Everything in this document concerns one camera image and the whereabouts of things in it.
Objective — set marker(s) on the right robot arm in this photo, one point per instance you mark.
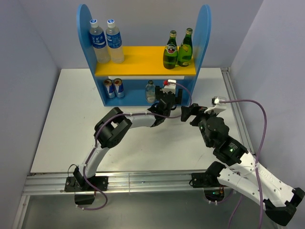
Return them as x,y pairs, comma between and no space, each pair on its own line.
237,168

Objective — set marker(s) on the green Perrier bottle red label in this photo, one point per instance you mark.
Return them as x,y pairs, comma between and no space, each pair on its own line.
170,53

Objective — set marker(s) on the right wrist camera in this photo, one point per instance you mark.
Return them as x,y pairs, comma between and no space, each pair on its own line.
217,106

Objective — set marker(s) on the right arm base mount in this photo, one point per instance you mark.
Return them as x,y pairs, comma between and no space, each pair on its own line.
214,192

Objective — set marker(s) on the green Perrier lemon bottle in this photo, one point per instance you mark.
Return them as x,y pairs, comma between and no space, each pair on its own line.
185,51

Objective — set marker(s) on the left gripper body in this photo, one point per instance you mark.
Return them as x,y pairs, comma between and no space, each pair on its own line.
167,114

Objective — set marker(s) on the clear glass bottle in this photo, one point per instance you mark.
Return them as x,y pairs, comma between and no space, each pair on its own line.
150,92

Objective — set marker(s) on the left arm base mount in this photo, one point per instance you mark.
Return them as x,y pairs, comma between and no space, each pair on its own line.
85,194

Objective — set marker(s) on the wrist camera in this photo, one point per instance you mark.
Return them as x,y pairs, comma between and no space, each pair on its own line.
217,106
169,86

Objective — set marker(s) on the red bull can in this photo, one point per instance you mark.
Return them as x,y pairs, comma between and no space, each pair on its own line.
119,89
109,88

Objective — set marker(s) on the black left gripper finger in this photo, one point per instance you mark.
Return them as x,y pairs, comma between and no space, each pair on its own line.
179,97
158,92

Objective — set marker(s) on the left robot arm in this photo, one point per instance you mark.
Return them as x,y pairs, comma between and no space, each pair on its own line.
110,131

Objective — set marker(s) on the Pocari Sweat bottle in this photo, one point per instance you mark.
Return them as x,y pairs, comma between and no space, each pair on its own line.
98,41
114,42

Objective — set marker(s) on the aluminium mounting rail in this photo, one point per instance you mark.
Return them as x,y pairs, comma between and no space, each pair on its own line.
118,182

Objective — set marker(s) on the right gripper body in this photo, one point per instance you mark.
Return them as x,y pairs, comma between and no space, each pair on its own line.
202,125

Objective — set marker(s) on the blue and yellow shelf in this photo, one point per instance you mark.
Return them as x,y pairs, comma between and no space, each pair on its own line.
142,63

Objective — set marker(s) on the left Red Bull can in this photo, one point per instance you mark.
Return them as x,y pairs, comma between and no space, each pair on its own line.
109,88

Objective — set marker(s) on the right Red Bull can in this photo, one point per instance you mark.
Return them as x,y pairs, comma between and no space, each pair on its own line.
119,89

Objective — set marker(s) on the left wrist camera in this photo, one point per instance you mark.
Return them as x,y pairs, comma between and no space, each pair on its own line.
169,86

